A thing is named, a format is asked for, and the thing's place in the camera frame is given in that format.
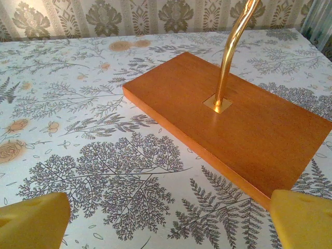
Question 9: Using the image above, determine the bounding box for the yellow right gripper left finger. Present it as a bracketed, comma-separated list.
[0, 191, 71, 249]

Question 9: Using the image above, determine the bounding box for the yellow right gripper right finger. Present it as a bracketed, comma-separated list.
[269, 189, 332, 249]

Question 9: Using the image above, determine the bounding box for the floral table cover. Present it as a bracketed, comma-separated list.
[0, 27, 332, 249]

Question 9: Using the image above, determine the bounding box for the gold wire rack wooden base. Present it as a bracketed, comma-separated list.
[122, 0, 332, 210]

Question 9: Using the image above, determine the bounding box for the aluminium cage frame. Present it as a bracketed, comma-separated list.
[300, 0, 332, 52]

